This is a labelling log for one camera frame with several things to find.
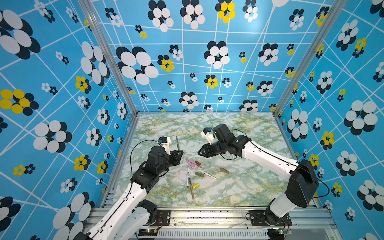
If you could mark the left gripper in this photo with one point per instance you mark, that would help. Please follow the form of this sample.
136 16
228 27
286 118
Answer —
175 159

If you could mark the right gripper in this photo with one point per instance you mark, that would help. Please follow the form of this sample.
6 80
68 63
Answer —
208 151

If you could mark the dark green fountain pen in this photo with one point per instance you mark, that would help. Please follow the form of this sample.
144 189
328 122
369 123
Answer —
178 144

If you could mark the dark green pen cap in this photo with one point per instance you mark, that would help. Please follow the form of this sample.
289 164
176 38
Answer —
199 174

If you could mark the tan brown pen cap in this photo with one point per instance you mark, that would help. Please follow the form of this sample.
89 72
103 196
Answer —
224 170

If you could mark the brown fountain pen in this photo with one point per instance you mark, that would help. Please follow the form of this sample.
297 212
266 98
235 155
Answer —
191 188

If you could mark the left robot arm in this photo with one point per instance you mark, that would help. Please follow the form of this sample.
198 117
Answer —
132 210

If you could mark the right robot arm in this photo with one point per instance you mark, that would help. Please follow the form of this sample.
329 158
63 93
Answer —
302 181

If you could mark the pink fountain pen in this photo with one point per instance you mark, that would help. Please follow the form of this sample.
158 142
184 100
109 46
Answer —
187 159

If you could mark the pink pen cap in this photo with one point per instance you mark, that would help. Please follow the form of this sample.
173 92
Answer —
191 164

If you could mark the white pen yellow tip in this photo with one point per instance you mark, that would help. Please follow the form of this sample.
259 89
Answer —
211 176

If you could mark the white slim pen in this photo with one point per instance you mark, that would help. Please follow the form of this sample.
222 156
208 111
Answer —
187 177

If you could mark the left circuit board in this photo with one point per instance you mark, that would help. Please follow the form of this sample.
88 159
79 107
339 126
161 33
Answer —
148 232

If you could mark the circuit board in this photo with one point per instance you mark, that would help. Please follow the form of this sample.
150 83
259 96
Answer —
148 232
279 234

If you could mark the right circuit board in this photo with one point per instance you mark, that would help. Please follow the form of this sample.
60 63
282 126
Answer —
279 234

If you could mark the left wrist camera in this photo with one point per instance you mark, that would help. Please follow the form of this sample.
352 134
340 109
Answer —
165 143

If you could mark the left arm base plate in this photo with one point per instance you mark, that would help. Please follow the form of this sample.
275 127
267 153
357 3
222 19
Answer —
159 218

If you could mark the aluminium front rail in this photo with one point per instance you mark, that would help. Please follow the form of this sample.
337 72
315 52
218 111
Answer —
231 224

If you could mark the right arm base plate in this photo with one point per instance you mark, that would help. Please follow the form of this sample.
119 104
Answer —
261 218

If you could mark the left corner aluminium post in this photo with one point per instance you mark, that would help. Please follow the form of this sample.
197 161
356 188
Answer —
90 15

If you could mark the corner aluminium post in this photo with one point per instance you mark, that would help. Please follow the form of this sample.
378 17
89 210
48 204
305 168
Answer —
90 15
323 31

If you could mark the right corner aluminium post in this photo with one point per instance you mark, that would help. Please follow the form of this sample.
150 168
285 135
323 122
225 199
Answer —
323 31

